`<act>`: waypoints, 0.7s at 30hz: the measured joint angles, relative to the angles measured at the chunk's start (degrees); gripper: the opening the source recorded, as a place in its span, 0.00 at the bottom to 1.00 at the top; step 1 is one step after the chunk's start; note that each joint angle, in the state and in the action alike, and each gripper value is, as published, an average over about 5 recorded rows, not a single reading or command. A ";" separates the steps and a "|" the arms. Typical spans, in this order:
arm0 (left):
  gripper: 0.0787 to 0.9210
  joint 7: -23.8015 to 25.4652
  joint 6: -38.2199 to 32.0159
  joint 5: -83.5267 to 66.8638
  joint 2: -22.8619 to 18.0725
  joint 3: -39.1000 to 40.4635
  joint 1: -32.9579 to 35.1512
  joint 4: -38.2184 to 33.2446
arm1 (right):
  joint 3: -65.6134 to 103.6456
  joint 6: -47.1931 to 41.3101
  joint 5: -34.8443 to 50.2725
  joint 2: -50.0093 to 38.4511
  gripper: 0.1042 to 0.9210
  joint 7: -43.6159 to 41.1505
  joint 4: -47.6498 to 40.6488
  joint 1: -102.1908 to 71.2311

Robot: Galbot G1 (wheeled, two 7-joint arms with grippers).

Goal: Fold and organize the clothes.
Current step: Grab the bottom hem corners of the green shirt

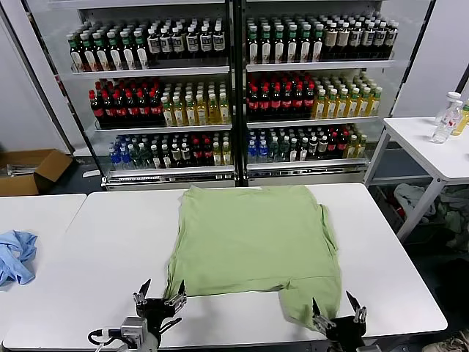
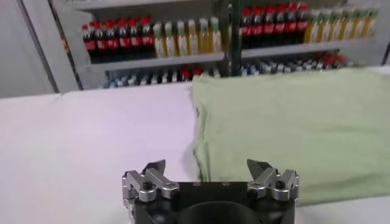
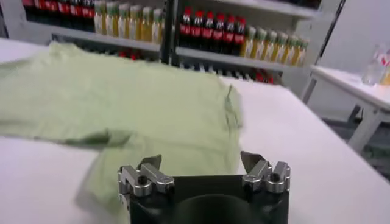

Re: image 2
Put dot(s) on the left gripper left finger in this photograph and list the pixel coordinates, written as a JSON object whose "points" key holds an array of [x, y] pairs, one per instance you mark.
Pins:
{"points": [[158, 181]]}

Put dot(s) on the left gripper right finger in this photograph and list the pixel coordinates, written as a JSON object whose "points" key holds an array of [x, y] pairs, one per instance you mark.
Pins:
{"points": [[268, 179]]}

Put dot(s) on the light green shirt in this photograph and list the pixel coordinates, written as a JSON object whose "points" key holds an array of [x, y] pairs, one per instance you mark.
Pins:
{"points": [[289, 128]]}

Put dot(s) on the red cap cola bottle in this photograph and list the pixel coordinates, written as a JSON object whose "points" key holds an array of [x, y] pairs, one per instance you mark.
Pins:
{"points": [[246, 30], [134, 41], [185, 74], [123, 41], [279, 28], [268, 29], [111, 42], [291, 26], [327, 59], [197, 71], [257, 30], [147, 39], [302, 25], [89, 44], [100, 43], [339, 60]]}

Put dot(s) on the yellow juice bottle green cap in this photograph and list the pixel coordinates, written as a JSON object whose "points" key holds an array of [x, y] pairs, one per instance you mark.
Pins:
{"points": [[324, 29], [359, 25], [347, 26], [204, 39], [215, 38], [313, 30], [159, 44], [371, 23], [192, 40], [182, 42], [335, 28], [170, 43]]}

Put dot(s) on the glass door black frame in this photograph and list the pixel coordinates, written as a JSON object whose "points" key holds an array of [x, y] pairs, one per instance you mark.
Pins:
{"points": [[65, 44]]}

